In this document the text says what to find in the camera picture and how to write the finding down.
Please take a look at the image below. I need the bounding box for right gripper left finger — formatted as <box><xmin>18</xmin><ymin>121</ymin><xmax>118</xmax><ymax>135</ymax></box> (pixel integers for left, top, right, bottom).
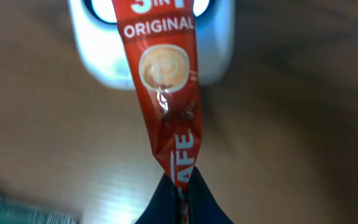
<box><xmin>135</xmin><ymin>174</ymin><xmax>179</xmax><ymax>224</ymax></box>

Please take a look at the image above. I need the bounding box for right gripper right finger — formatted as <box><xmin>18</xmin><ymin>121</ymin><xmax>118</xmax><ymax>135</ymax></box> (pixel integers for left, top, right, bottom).
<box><xmin>188</xmin><ymin>167</ymin><xmax>233</xmax><ymax>224</ymax></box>

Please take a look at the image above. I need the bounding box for green white 3M package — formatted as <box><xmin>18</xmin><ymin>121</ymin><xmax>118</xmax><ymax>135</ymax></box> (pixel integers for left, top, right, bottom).
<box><xmin>0</xmin><ymin>197</ymin><xmax>78</xmax><ymax>224</ymax></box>

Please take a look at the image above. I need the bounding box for red Nescafe stick sachet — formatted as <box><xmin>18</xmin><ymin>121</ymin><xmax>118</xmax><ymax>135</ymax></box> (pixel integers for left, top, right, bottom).
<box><xmin>112</xmin><ymin>0</ymin><xmax>203</xmax><ymax>223</ymax></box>

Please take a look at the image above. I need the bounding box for white barcode scanner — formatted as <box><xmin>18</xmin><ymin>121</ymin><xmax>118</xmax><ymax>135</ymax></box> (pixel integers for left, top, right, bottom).
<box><xmin>68</xmin><ymin>0</ymin><xmax>236</xmax><ymax>90</ymax></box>

